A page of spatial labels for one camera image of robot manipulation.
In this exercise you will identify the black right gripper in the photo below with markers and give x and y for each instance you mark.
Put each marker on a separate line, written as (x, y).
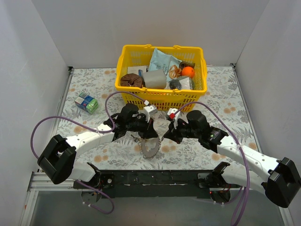
(177, 129)

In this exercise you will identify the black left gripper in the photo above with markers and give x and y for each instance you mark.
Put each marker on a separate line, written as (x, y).
(146, 125)

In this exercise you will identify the large silver keyring with chain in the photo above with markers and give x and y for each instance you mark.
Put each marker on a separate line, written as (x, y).
(148, 147)

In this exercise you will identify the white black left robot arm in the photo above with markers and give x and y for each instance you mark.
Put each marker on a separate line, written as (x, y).
(58, 160)

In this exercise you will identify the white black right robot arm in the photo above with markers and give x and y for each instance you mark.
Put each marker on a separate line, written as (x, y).
(278, 179)

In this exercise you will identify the clear bag with dark item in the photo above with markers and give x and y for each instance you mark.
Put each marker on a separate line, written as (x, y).
(181, 83)

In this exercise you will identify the grey paper roll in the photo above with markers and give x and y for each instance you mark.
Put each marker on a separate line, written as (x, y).
(154, 79)

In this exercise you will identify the orange fruit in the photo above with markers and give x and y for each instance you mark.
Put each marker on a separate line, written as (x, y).
(188, 71)

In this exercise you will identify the white box in basket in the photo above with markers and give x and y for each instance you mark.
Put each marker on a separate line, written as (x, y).
(138, 70)

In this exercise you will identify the blue green carton pack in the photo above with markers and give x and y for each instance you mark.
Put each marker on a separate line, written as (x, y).
(86, 103)

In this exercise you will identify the brown wrapped snack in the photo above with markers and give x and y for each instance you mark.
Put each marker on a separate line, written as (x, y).
(184, 64)

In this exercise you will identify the light blue snack bag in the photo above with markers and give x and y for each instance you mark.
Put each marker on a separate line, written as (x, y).
(168, 63)

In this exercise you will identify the yellow plastic shopping basket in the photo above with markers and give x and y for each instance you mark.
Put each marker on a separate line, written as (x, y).
(163, 99)

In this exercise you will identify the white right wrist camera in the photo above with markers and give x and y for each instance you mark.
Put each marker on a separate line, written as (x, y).
(173, 114)

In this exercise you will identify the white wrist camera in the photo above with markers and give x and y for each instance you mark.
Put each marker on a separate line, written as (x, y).
(150, 110)
(173, 114)

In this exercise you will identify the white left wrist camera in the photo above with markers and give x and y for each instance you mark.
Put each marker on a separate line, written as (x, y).
(150, 110)

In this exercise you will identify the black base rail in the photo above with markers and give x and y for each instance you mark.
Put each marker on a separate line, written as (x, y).
(158, 183)

